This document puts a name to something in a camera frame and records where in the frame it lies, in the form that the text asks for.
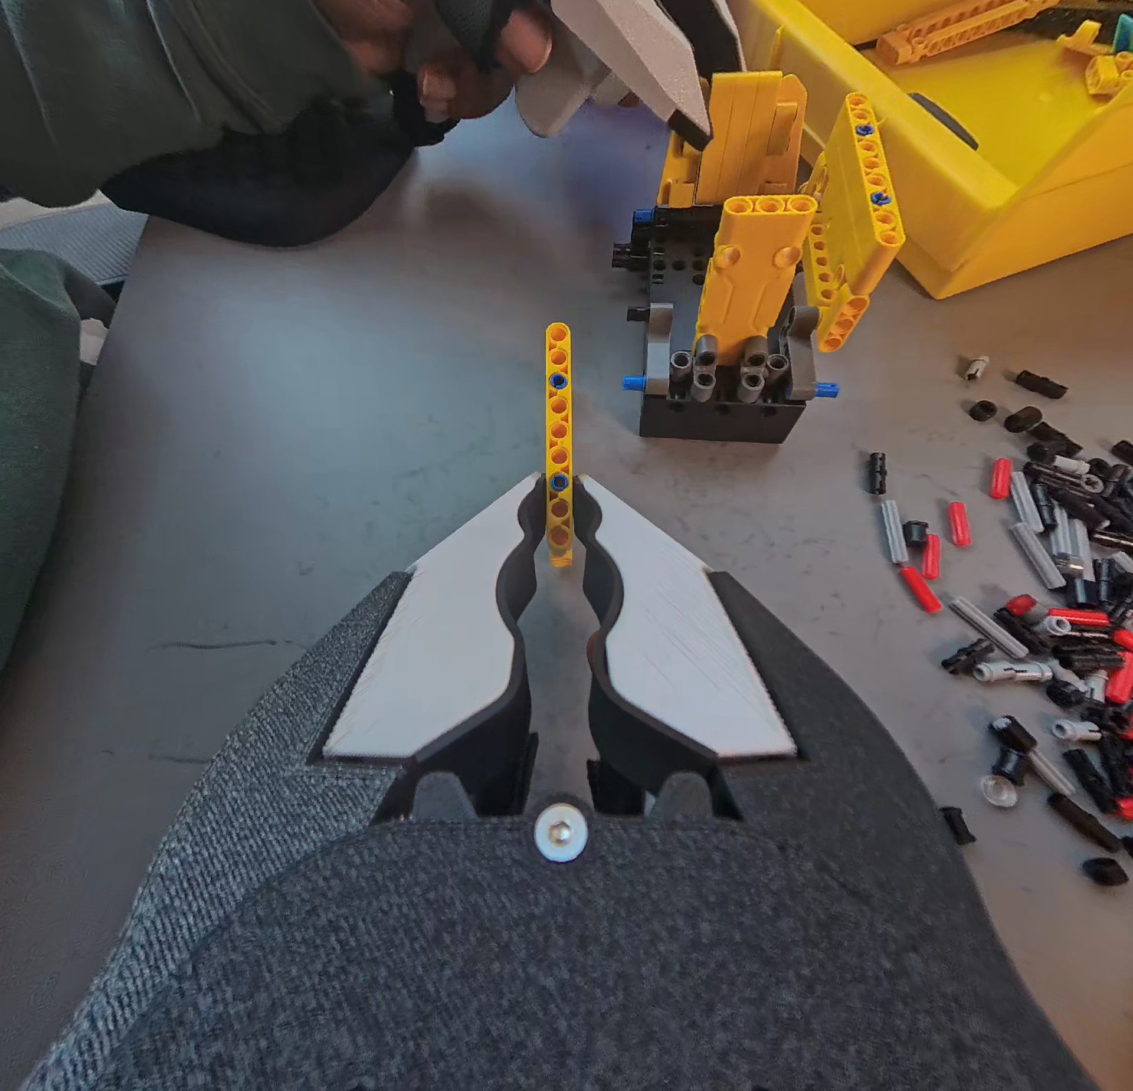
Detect yellow lego beam blue pins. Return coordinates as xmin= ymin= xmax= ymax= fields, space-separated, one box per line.
xmin=544 ymin=321 xmax=577 ymax=570

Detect black chair armrest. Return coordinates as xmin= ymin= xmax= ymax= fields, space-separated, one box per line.
xmin=102 ymin=91 xmax=418 ymax=249

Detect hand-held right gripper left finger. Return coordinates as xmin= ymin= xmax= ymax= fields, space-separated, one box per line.
xmin=322 ymin=471 xmax=546 ymax=766

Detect yellow plastic storage bin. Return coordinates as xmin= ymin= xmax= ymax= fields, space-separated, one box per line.
xmin=718 ymin=0 xmax=1133 ymax=301

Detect grey mesh chair seat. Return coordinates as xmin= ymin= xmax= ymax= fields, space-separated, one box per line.
xmin=0 ymin=201 xmax=150 ymax=288

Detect person's left hand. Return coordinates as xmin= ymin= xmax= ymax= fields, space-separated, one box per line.
xmin=293 ymin=0 xmax=554 ymax=122

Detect person's left forearm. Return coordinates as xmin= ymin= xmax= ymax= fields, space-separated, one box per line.
xmin=0 ymin=0 xmax=373 ymax=206

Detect pile of small lego pins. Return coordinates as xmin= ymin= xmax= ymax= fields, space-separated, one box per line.
xmin=863 ymin=354 xmax=1133 ymax=888

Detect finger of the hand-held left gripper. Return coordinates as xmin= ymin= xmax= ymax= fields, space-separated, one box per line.
xmin=549 ymin=0 xmax=715 ymax=151
xmin=640 ymin=0 xmax=748 ymax=76

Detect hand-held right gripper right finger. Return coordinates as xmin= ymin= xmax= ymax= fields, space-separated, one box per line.
xmin=576 ymin=473 xmax=800 ymax=765

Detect assorted lego parts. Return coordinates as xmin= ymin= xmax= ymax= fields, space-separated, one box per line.
xmin=876 ymin=0 xmax=1133 ymax=96

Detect partly built yellow lego model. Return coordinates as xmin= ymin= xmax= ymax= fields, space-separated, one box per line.
xmin=611 ymin=69 xmax=907 ymax=444

